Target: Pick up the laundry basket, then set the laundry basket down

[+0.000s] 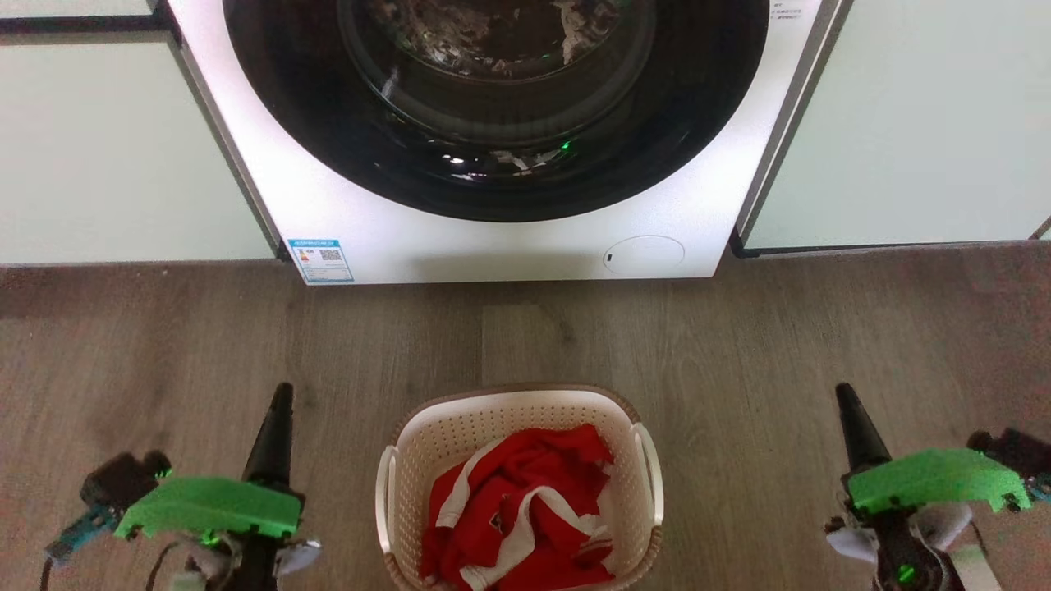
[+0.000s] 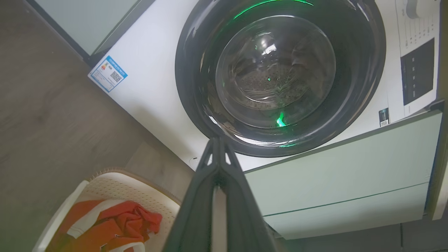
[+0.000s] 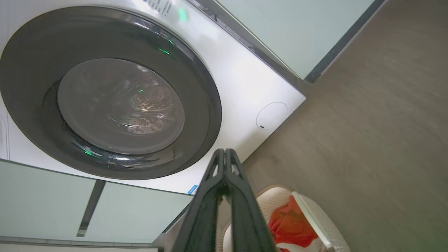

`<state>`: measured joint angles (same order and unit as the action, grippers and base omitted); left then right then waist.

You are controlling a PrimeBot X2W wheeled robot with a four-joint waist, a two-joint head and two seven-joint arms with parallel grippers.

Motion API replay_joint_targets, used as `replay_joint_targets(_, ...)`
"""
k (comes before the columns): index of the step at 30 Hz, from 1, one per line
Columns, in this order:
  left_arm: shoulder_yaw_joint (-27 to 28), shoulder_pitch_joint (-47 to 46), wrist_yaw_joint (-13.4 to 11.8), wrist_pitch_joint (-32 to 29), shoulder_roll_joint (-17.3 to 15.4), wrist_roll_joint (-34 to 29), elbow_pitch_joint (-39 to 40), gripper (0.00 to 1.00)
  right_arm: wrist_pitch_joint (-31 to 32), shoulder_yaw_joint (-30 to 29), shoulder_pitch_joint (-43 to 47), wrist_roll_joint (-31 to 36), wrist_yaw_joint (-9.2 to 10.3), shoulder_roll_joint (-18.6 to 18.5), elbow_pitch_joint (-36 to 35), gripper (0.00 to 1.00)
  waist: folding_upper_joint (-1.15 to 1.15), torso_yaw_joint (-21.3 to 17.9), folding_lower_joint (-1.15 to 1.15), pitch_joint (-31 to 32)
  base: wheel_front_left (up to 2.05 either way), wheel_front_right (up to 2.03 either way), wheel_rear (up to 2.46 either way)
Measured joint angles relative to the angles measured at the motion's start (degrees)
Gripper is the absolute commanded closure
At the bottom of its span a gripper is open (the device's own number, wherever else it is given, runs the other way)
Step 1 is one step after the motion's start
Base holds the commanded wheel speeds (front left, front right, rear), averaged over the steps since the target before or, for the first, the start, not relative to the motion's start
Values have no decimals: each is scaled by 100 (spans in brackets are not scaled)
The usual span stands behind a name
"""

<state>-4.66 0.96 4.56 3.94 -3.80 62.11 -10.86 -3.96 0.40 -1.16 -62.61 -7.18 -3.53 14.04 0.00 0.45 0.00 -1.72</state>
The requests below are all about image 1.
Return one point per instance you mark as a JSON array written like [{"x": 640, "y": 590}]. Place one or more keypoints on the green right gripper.
[{"x": 936, "y": 480}]

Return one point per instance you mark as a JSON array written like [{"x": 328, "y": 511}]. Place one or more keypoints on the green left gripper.
[{"x": 213, "y": 505}]

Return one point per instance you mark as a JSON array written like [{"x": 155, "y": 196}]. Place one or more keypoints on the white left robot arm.
[{"x": 296, "y": 558}]

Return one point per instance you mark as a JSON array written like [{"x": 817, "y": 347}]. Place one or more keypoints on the blue energy label sticker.
[{"x": 322, "y": 261}]

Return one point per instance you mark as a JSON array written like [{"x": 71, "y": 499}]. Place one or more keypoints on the large pale green cabinet panel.
[{"x": 107, "y": 148}]

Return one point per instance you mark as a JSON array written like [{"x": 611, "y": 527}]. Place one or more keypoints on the black round washer door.
[{"x": 287, "y": 115}]

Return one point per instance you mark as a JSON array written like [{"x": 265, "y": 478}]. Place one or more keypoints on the pale green cabinet door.
[{"x": 928, "y": 115}]

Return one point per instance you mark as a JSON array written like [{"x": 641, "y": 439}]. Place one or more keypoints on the round white filter cover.
[{"x": 644, "y": 254}]

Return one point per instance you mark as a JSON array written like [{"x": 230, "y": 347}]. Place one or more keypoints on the cream perforated laundry basket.
[{"x": 460, "y": 423}]

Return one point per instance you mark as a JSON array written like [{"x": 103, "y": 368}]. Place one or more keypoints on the white front-load washing machine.
[{"x": 509, "y": 254}]

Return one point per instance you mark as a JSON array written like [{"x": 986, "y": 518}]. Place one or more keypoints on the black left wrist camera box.
[{"x": 123, "y": 480}]

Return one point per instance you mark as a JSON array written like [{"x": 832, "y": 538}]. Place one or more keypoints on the red and white garment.
[{"x": 534, "y": 476}]

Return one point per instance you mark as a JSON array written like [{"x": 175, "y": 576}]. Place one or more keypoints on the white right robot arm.
[{"x": 944, "y": 525}]

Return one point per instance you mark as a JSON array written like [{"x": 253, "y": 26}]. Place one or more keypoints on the narrow pale green cabinet panel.
[{"x": 74, "y": 6}]

